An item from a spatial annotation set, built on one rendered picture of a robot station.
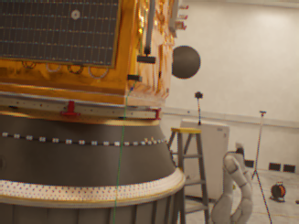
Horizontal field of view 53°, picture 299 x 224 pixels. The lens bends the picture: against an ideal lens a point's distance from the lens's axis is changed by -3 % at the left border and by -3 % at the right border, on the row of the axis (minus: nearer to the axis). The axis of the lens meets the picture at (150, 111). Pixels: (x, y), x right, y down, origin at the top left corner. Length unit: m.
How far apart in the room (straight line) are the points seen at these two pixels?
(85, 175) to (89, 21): 0.91
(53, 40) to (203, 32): 8.56
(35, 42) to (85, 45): 0.31
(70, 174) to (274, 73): 8.87
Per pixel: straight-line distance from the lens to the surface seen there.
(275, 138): 10.23
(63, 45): 1.80
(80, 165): 1.95
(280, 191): 7.07
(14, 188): 1.93
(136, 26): 1.77
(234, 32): 10.22
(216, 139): 5.91
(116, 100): 1.70
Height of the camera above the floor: 1.78
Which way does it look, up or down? 2 degrees down
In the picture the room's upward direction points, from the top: 6 degrees clockwise
